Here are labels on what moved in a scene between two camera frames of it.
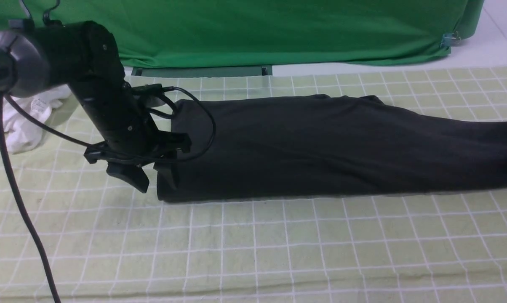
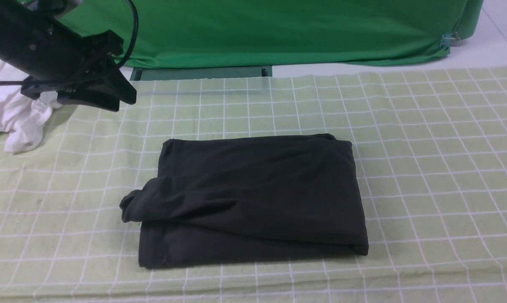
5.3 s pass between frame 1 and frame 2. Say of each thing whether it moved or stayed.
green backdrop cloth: stayed
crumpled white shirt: stayed
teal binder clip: stayed
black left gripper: moved
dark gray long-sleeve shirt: moved
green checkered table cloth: stayed
